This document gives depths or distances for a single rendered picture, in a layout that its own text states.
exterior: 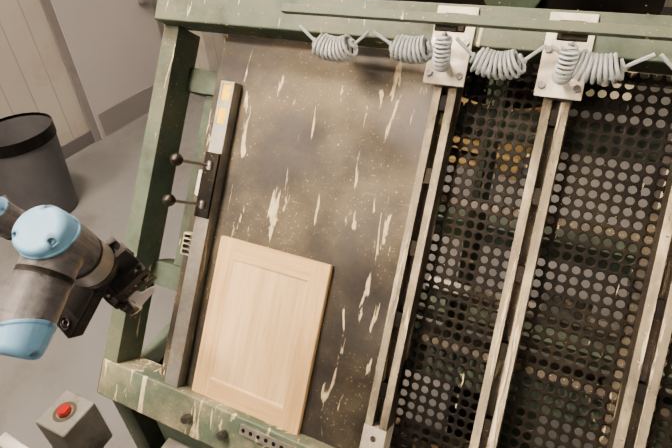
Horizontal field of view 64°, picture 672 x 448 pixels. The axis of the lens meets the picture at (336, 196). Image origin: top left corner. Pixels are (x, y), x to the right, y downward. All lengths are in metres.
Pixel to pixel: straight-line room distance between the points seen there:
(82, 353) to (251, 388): 1.81
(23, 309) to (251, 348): 0.96
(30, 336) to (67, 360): 2.58
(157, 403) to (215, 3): 1.23
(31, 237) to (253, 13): 1.02
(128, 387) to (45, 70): 3.63
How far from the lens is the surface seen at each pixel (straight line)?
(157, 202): 1.84
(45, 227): 0.79
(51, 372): 3.35
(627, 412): 1.37
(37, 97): 5.12
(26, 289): 0.79
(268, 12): 1.59
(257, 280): 1.60
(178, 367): 1.79
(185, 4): 1.77
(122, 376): 1.93
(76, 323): 0.97
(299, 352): 1.57
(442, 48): 1.23
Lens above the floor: 2.29
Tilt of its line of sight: 35 degrees down
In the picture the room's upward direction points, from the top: 5 degrees counter-clockwise
